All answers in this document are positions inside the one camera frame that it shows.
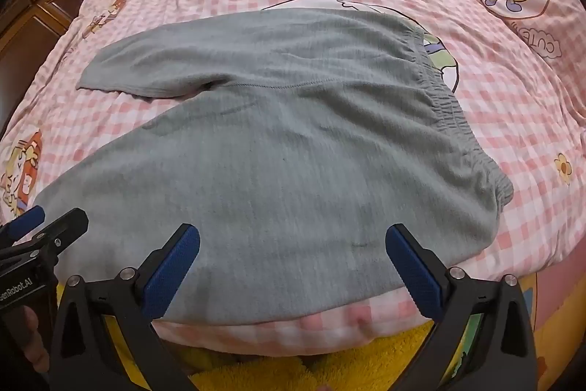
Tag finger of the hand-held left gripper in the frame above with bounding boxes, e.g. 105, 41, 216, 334
0, 205, 47, 246
14, 208, 89, 258

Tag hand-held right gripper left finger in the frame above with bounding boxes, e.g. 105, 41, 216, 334
48, 224, 201, 391

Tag person's left hand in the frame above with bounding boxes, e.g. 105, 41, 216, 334
23, 307, 52, 374

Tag grey pants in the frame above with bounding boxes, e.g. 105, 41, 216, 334
33, 7, 514, 325

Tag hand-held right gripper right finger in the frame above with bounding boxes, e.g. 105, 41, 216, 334
385, 224, 538, 391

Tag orange printed bed sheet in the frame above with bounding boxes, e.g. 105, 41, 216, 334
515, 251, 586, 391

